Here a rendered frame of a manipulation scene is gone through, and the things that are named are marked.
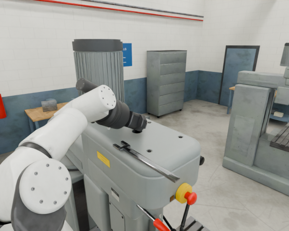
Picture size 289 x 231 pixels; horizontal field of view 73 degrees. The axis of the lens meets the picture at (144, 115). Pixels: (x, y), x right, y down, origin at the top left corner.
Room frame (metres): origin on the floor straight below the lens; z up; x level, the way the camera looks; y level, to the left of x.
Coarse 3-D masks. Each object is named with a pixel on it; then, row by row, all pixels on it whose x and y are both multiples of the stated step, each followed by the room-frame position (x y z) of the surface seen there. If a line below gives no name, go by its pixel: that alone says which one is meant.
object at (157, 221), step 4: (136, 204) 0.49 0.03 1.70; (140, 208) 0.48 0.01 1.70; (144, 212) 0.46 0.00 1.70; (148, 212) 0.46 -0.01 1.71; (148, 216) 0.45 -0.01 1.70; (152, 216) 0.45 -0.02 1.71; (152, 220) 0.44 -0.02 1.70; (156, 220) 0.43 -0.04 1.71; (160, 220) 0.43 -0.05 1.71; (156, 224) 0.42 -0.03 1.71; (160, 224) 0.41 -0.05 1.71; (164, 224) 0.42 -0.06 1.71; (160, 228) 0.41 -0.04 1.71; (164, 228) 0.40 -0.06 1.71
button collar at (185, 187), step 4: (184, 184) 0.49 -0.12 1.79; (188, 184) 0.49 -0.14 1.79; (180, 188) 0.47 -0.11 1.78; (184, 188) 0.47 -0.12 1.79; (188, 188) 0.48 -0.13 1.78; (176, 192) 0.47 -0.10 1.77; (180, 192) 0.46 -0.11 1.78; (184, 192) 0.47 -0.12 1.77; (176, 196) 0.47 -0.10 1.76; (180, 196) 0.46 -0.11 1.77; (180, 200) 0.46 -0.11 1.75; (184, 200) 0.47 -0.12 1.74
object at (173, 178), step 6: (114, 144) 0.54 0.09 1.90; (126, 144) 0.54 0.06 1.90; (120, 150) 0.51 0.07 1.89; (126, 150) 0.51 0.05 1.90; (132, 150) 0.50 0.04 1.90; (138, 156) 0.47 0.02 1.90; (144, 156) 0.47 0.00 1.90; (144, 162) 0.45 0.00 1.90; (150, 162) 0.44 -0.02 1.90; (156, 168) 0.42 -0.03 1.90; (162, 168) 0.42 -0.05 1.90; (162, 174) 0.40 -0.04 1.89; (168, 174) 0.39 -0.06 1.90; (174, 174) 0.39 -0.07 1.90; (174, 180) 0.37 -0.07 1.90
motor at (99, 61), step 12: (72, 48) 0.81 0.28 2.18; (84, 48) 0.75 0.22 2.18; (96, 48) 0.75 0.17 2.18; (108, 48) 0.77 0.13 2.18; (120, 48) 0.82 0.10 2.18; (84, 60) 0.75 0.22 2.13; (96, 60) 0.75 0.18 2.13; (108, 60) 0.77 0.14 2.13; (120, 60) 0.81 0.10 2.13; (84, 72) 0.76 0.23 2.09; (96, 72) 0.75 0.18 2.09; (108, 72) 0.76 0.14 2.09; (120, 72) 0.81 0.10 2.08; (96, 84) 0.75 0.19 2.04; (108, 84) 0.76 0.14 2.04; (120, 84) 0.81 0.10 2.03; (120, 96) 0.81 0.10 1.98
